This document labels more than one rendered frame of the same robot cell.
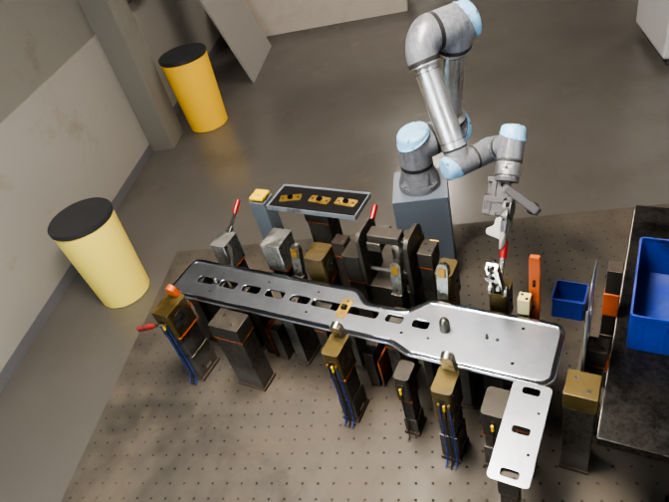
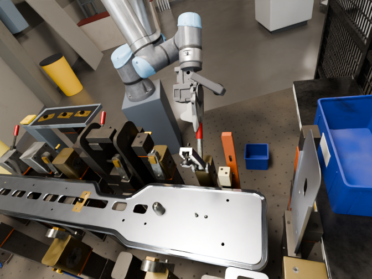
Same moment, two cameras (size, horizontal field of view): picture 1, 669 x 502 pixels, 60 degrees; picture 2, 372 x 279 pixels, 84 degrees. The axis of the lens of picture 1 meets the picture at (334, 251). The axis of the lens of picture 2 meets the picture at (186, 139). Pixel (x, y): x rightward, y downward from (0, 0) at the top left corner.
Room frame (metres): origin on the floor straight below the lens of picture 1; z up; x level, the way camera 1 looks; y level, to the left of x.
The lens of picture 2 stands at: (0.75, -0.36, 1.61)
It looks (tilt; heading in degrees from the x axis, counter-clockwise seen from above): 43 degrees down; 352
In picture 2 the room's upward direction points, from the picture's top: 21 degrees counter-clockwise
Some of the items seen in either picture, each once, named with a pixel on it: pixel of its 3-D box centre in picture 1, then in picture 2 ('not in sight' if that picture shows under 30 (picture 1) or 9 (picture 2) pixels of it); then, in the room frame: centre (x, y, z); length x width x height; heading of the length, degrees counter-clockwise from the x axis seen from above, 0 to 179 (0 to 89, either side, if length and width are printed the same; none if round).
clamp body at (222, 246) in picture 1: (240, 270); (34, 173); (1.83, 0.39, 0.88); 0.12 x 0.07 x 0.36; 144
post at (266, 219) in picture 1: (276, 240); (58, 148); (1.90, 0.22, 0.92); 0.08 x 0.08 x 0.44; 54
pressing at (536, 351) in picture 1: (337, 309); (77, 203); (1.34, 0.04, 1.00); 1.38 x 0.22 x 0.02; 54
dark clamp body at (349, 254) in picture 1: (366, 285); (114, 171); (1.53, -0.08, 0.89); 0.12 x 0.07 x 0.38; 144
